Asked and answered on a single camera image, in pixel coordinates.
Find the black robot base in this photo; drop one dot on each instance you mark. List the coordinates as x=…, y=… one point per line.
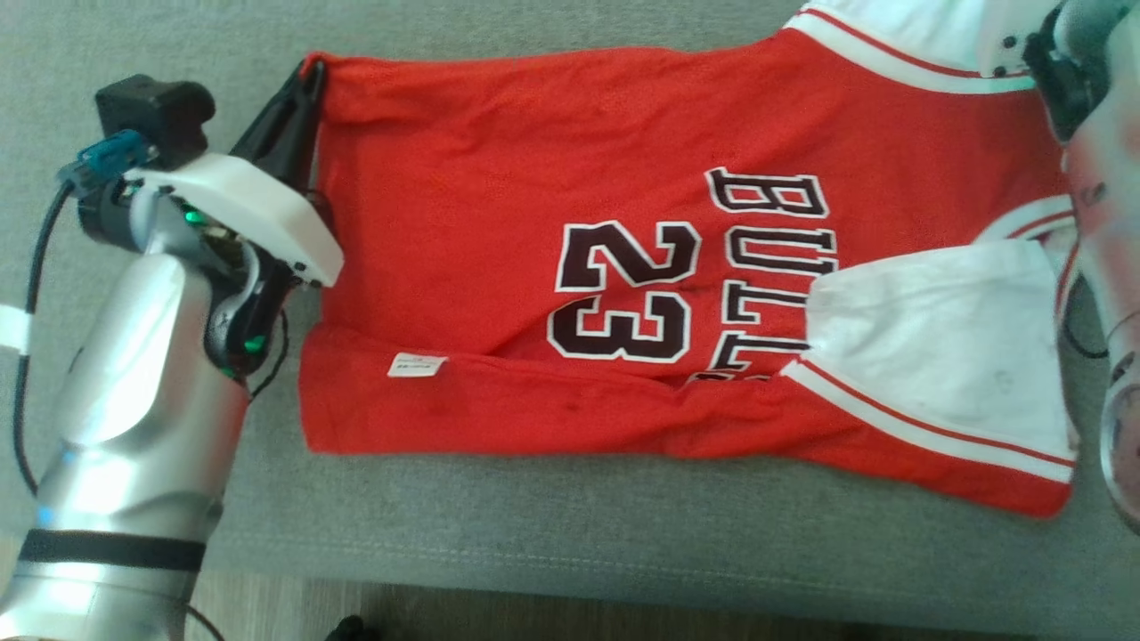
x=352, y=630

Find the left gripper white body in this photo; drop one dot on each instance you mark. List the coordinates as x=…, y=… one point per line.
x=249, y=209

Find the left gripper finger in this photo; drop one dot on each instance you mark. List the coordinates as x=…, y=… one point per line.
x=317, y=107
x=280, y=133

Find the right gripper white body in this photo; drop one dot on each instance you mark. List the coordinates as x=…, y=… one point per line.
x=1006, y=36

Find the red Bulls 23 basketball jersey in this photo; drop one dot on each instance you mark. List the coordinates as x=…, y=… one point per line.
x=490, y=160

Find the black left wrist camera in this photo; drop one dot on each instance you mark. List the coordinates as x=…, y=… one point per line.
x=151, y=111

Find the large grey sofa seat cushion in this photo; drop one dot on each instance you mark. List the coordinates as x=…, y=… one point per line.
x=623, y=561

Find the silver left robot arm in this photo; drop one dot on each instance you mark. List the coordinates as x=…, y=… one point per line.
x=134, y=401

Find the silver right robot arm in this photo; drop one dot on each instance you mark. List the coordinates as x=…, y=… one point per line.
x=1113, y=223

